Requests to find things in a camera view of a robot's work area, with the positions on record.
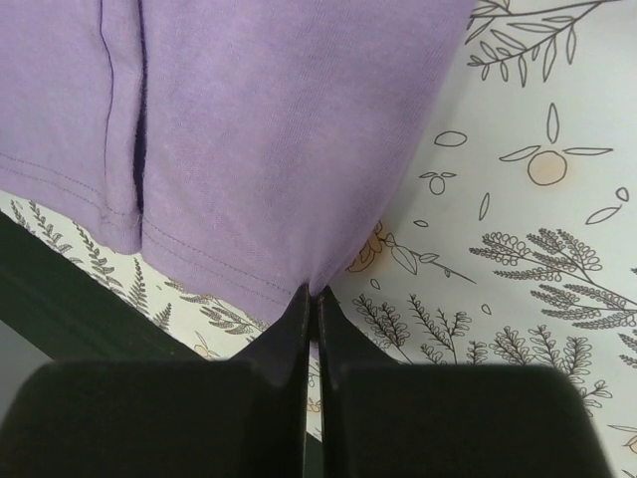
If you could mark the purple t shirt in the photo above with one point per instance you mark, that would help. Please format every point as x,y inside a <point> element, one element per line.
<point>242,148</point>

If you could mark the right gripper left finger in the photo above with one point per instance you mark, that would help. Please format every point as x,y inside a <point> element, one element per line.
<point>239,417</point>

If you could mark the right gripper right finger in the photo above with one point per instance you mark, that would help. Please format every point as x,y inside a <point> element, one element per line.
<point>384,418</point>

